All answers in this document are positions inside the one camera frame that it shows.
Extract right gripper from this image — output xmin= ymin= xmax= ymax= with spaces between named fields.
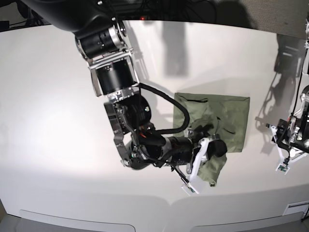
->
xmin=161 ymin=124 xmax=227 ymax=174

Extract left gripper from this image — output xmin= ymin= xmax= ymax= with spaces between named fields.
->
xmin=266 ymin=118 xmax=302 ymax=155

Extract green T-shirt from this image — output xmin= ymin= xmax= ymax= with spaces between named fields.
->
xmin=173 ymin=93 xmax=250 ymax=187

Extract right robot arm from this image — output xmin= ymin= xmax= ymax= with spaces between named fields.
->
xmin=26 ymin=0 xmax=227 ymax=170

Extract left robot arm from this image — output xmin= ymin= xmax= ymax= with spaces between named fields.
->
xmin=262 ymin=34 xmax=309 ymax=163

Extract white label sticker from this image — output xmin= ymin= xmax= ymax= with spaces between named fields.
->
xmin=283 ymin=201 xmax=309 ymax=216

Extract black power strip red light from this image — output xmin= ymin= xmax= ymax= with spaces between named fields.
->
xmin=139 ymin=15 xmax=151 ymax=21

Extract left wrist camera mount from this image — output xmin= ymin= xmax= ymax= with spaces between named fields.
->
xmin=271 ymin=129 xmax=309 ymax=175

